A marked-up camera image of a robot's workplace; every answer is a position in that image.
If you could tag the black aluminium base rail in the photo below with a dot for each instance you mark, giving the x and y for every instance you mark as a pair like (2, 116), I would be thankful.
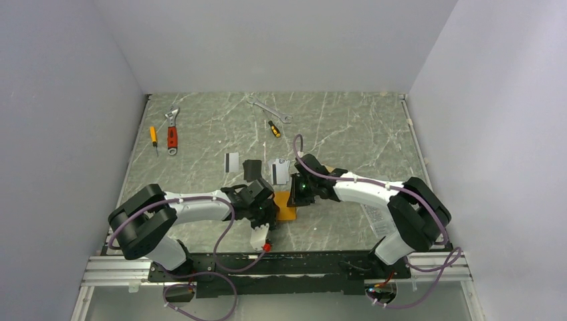
(347, 272)

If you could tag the orange leather card holder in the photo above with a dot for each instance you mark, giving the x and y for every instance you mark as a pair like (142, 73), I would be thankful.
(285, 213)

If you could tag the clear plastic screw box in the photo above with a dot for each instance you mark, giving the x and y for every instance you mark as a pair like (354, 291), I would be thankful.
(380, 222)

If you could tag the grey credit card stack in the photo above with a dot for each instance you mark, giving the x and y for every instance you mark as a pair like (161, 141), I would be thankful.
(279, 171)

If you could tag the black yellow stubby screwdriver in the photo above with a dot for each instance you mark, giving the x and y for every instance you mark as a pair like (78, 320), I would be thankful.
(274, 129)

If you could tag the small yellow screwdriver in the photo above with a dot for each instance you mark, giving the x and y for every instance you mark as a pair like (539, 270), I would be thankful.
(154, 139)

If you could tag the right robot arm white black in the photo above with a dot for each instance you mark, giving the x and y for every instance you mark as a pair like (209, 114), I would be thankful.
(419, 216)

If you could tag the silver open-end wrench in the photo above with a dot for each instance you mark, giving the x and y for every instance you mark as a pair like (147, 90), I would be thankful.
(285, 118)

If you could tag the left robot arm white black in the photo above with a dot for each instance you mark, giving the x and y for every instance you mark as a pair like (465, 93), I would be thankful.
(140, 225)

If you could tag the white striped credit card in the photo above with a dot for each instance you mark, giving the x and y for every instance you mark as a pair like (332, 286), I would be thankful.
(231, 162)

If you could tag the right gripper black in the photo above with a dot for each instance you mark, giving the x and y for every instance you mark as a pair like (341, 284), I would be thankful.
(295, 199)

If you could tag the black credit card stack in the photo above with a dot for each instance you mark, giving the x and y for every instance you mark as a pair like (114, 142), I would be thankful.
(252, 170)

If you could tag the red handled adjustable wrench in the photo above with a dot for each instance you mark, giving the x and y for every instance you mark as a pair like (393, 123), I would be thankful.
(172, 136)

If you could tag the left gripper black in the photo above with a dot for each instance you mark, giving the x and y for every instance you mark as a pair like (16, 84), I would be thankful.
(271, 218)

